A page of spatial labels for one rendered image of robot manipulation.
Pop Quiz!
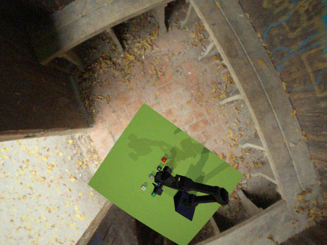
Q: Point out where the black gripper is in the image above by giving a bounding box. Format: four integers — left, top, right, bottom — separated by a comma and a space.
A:
152, 166, 172, 195

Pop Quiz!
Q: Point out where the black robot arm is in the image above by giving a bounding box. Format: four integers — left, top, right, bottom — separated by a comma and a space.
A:
154, 171, 229, 209

